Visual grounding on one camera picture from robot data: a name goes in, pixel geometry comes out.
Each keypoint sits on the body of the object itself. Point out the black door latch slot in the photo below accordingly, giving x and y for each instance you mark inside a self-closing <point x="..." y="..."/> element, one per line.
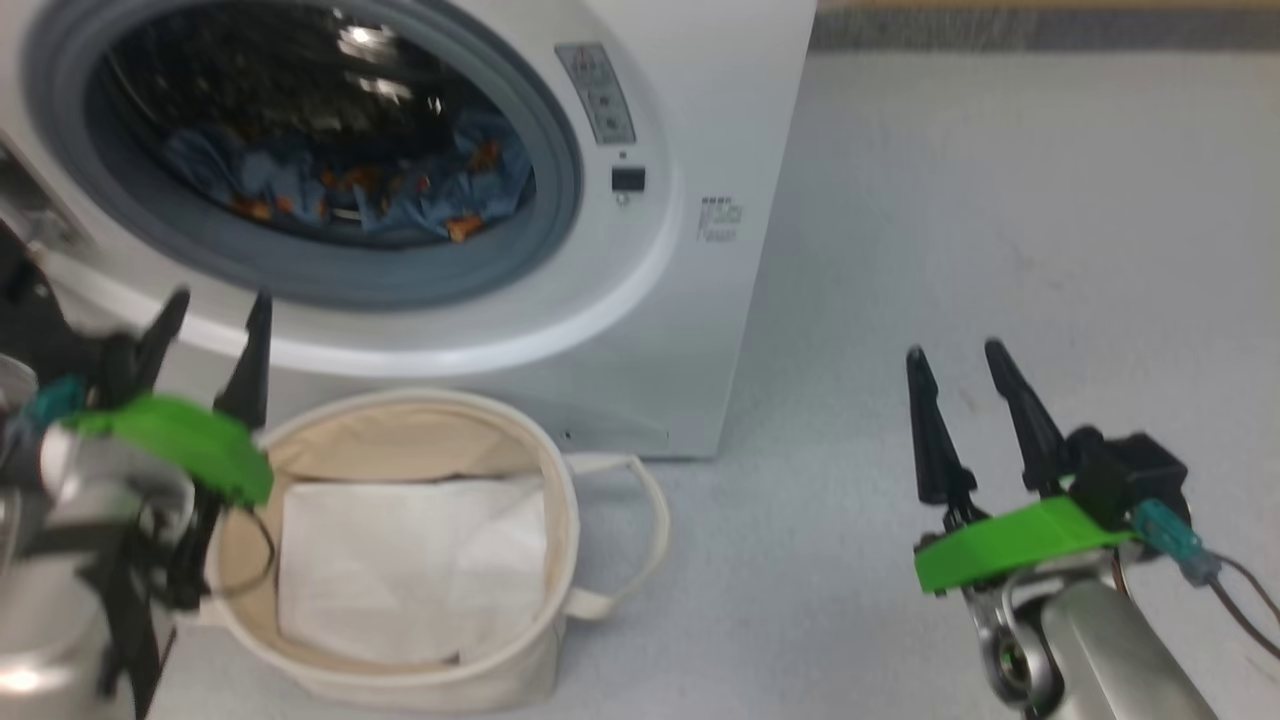
<point x="628" y="180"/>

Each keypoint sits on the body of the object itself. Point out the blue patterned garment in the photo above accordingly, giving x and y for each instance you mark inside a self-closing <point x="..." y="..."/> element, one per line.
<point x="290" y="175"/>

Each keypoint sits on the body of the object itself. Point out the cream fabric laundry basket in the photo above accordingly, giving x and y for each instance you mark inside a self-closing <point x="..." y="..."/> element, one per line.
<point x="450" y="690"/>

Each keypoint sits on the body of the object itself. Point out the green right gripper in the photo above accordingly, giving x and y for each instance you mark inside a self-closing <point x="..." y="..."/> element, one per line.
<point x="1020" y="545"/>

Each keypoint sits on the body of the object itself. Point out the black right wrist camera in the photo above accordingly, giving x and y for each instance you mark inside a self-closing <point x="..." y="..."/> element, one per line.
<point x="1125" y="470"/>

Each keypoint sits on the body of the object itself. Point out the metal door hinge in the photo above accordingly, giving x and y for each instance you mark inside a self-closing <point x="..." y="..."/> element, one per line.
<point x="30" y="200"/>

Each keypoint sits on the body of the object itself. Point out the white washing machine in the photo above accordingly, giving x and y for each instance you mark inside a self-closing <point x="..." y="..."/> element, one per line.
<point x="720" y="120"/>

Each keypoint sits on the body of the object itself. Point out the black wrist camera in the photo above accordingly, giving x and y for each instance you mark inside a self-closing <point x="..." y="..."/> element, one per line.
<point x="1125" y="470"/>
<point x="118" y="365"/>

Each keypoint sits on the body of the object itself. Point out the grey warning sticker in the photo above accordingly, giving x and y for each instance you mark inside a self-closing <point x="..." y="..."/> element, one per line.
<point x="597" y="95"/>

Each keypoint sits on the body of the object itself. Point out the small printed text label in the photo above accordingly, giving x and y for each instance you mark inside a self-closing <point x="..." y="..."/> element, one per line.
<point x="719" y="220"/>

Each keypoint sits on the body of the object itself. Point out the stainless steel washing machine drum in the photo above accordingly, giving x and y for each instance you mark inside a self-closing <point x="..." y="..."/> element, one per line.
<point x="250" y="70"/>

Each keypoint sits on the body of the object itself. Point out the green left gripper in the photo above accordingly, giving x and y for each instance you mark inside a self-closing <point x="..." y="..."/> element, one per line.
<point x="190" y="435"/>

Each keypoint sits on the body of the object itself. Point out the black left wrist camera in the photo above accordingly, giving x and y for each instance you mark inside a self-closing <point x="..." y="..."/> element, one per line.
<point x="118" y="365"/>

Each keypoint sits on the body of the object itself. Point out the black round washer door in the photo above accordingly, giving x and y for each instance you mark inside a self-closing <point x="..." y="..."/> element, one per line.
<point x="25" y="310"/>

